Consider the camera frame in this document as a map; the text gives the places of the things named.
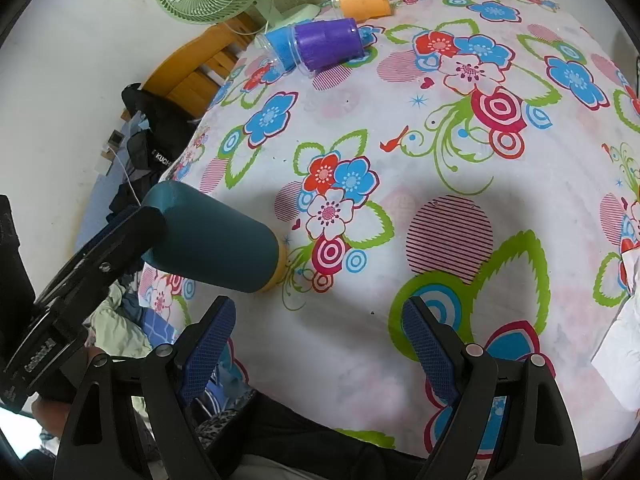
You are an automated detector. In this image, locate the black jacket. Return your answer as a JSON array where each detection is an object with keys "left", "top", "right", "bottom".
[{"left": 121, "top": 84, "right": 197, "bottom": 211}]

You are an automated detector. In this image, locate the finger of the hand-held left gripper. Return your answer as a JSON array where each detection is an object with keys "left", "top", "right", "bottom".
[{"left": 32, "top": 204, "right": 168, "bottom": 323}]

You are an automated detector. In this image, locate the floral bedsheet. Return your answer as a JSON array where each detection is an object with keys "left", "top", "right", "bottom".
[{"left": 137, "top": 0, "right": 640, "bottom": 461}]

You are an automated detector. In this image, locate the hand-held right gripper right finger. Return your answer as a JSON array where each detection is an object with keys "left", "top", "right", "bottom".
[{"left": 400, "top": 296, "right": 583, "bottom": 480}]

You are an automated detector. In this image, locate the white paper sheet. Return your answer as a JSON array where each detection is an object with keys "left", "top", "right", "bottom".
[{"left": 591, "top": 247, "right": 640, "bottom": 411}]

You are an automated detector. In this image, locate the blue cup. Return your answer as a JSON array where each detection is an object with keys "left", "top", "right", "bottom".
[{"left": 255, "top": 22, "right": 302, "bottom": 68}]

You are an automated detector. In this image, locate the orange cup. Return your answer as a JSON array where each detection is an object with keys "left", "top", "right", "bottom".
[{"left": 337, "top": 0, "right": 392, "bottom": 22}]

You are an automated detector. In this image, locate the teal cup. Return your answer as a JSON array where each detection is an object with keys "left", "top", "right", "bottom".
[{"left": 140, "top": 180, "right": 288, "bottom": 295}]

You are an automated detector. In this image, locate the purple cup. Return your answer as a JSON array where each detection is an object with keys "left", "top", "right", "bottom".
[{"left": 294, "top": 17, "right": 365, "bottom": 72}]

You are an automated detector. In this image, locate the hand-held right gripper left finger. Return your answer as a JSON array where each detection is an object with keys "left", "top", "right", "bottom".
[{"left": 52, "top": 296, "right": 238, "bottom": 480}]

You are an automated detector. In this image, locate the person's left hand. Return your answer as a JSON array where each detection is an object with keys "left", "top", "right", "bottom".
[{"left": 30, "top": 347, "right": 108, "bottom": 441}]

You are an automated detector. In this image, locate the white cable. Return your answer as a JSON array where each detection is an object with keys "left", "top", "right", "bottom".
[{"left": 117, "top": 147, "right": 144, "bottom": 207}]

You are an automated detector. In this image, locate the pile of light clothes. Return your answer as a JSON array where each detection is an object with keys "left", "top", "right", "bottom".
[{"left": 85, "top": 280, "right": 176, "bottom": 361}]

